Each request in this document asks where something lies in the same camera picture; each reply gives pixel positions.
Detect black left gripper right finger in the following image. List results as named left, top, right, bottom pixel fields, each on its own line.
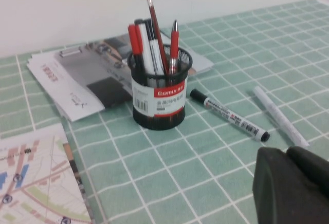
left=286, top=145, right=329, bottom=196

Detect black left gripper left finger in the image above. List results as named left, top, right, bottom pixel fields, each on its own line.
left=252, top=146, right=329, bottom=224

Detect red gel pen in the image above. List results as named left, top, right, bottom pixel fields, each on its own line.
left=168, top=20, right=180, bottom=75

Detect white pen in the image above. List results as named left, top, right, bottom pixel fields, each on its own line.
left=252, top=85, right=310, bottom=148

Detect black mesh pen holder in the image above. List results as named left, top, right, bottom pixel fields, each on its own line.
left=126, top=44, right=194, bottom=131

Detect green checked tablecloth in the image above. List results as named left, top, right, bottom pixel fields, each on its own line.
left=0, top=0, right=329, bottom=224

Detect white labelled marker black ends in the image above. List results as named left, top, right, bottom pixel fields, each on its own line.
left=189, top=88, right=271, bottom=143

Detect white marker long black cap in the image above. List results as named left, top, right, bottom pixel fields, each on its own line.
left=144, top=19, right=166, bottom=76

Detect red pencil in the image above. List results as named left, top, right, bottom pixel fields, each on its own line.
left=145, top=0, right=171, bottom=76

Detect red capped marker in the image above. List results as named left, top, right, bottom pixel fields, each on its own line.
left=127, top=24, right=145, bottom=73

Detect grey photo brochure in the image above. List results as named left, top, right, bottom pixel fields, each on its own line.
left=26, top=31, right=215, bottom=123

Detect red map cover book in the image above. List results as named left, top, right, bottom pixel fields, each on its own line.
left=0, top=123, right=95, bottom=224

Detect white brochure under stack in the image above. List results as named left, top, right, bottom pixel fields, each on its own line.
left=26, top=32, right=215, bottom=123

